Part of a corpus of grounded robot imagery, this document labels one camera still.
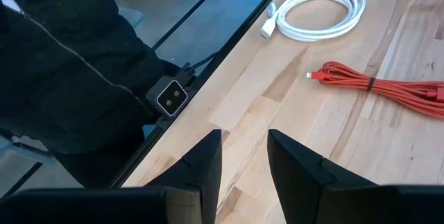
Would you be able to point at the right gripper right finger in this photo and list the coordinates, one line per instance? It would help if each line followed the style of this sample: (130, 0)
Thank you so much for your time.
(329, 199)

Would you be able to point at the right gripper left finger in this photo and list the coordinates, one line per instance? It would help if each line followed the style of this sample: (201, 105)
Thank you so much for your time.
(104, 206)

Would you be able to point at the person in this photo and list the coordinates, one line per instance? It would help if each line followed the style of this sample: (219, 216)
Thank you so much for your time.
(69, 78)

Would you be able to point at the small black table camera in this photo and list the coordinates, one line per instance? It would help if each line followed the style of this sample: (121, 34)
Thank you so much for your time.
(170, 97)

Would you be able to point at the black metal table frame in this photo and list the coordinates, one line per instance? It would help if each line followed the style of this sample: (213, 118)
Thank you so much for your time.
(222, 54)

